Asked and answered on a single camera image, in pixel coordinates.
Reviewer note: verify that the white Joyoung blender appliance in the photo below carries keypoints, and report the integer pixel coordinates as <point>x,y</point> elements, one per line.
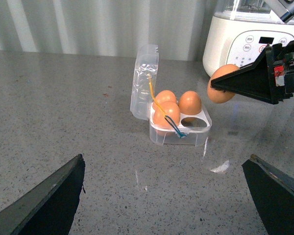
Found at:
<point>241,29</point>

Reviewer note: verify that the blue rubber band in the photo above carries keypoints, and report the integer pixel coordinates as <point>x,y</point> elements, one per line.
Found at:
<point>170,121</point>

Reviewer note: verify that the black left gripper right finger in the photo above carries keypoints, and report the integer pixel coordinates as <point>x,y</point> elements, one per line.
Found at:
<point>272,192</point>

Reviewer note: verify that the clear plastic egg box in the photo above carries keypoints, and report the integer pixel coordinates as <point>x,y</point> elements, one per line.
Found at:
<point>196,127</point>

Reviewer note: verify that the brown egg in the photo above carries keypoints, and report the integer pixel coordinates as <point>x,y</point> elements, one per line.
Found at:
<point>164,99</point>
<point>218,96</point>
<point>173,111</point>
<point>190,103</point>

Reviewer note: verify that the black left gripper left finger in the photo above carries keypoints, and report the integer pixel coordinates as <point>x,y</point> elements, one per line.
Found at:
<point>49,208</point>

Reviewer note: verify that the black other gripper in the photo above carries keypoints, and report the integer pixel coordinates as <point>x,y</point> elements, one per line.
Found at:
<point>270,78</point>

